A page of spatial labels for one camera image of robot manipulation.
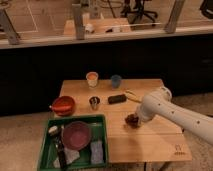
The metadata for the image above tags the dark grape bunch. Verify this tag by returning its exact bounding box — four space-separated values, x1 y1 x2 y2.
125 114 139 128

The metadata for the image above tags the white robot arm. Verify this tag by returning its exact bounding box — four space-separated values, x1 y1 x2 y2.
134 87 213 146

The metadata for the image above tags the yellow banana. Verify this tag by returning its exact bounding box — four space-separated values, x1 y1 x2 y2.
124 90 141 103

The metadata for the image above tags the black rectangular sponge block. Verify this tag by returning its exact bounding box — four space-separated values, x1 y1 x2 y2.
108 94 127 104

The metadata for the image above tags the blue cup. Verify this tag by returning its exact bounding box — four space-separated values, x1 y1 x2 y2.
110 75 122 89

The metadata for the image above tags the small steel cup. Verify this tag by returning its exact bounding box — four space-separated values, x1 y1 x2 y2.
89 96 100 110

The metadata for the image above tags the blue grey sponge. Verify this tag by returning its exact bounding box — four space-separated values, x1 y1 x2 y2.
90 140 104 164

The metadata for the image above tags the green plastic bin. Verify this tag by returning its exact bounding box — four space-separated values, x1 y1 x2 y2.
37 114 109 171

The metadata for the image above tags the purple bowl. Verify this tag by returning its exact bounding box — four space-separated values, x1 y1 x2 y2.
62 121 92 151

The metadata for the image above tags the red bowl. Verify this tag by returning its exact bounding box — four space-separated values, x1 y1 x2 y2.
51 96 75 116

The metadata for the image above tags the grey cloth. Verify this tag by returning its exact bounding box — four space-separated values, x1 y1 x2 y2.
53 148 80 168

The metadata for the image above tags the black office chair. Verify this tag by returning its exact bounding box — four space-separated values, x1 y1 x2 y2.
120 0 158 26

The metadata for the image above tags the black handled utensil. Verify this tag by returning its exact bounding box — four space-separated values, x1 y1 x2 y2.
48 126 67 171

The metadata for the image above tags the right metal post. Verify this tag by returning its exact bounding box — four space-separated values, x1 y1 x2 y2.
164 0 185 34

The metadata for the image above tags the metal post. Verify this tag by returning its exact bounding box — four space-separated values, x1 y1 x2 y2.
164 0 185 34
72 4 85 40
0 9 19 45

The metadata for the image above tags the middle metal post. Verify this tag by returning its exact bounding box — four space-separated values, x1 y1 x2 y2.
72 4 85 40

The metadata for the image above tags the left metal post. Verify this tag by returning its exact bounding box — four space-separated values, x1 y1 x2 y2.
0 9 19 45

